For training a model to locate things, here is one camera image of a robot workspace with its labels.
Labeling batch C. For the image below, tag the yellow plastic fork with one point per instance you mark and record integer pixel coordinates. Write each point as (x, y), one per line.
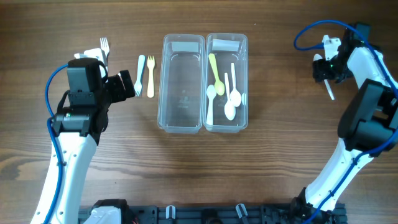
(150, 87)

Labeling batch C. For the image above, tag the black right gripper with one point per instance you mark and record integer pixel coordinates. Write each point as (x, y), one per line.
(319, 71)

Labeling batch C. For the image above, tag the clear right plastic container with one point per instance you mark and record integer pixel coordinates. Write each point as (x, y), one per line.
(228, 48)

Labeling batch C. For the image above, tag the yellow plastic spoon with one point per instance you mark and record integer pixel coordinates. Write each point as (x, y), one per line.
(219, 85)

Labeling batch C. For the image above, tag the light blue plastic fork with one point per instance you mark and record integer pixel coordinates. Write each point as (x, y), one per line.
(140, 71)

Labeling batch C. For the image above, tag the white spoon crossed large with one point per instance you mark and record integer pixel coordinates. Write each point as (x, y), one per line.
(229, 109)

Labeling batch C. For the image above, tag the white spoon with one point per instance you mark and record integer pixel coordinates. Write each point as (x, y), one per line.
(211, 93)
(328, 88)

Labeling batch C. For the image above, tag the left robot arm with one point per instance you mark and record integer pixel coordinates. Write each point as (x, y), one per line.
(75, 129)

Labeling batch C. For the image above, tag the clear plastic container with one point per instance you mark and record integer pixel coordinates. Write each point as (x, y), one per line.
(180, 91)
(228, 48)

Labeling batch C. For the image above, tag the white spoon crossed small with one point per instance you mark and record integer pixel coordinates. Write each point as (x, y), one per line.
(235, 94)

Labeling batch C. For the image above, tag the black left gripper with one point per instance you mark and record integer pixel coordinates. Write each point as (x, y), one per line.
(119, 94)

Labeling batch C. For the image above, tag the white fork upright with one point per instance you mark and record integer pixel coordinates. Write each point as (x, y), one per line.
(105, 46)

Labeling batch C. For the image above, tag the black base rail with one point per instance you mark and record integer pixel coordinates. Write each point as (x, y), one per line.
(262, 214)

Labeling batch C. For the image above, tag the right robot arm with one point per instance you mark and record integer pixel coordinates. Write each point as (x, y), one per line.
(368, 126)

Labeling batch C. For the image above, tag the clear left plastic container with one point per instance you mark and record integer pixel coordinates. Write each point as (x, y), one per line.
(180, 91)

